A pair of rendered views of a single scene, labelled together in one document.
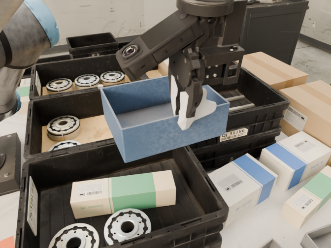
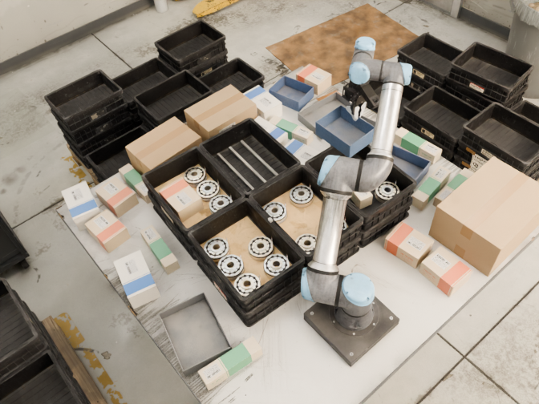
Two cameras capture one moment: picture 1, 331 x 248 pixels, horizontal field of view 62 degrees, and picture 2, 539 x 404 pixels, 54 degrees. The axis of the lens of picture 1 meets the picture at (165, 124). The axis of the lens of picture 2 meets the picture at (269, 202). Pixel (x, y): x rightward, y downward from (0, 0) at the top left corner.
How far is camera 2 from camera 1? 224 cm
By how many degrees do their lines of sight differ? 70
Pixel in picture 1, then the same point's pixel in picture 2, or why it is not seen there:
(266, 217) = not seen: hidden behind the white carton
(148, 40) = (371, 94)
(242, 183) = (306, 151)
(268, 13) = not seen: outside the picture
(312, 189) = (292, 128)
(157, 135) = (364, 125)
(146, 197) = not seen: hidden behind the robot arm
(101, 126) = (292, 228)
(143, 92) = (334, 139)
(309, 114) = (235, 119)
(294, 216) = (310, 137)
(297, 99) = (220, 122)
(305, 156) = (269, 127)
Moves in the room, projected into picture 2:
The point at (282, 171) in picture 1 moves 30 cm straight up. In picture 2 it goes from (283, 139) to (281, 91)
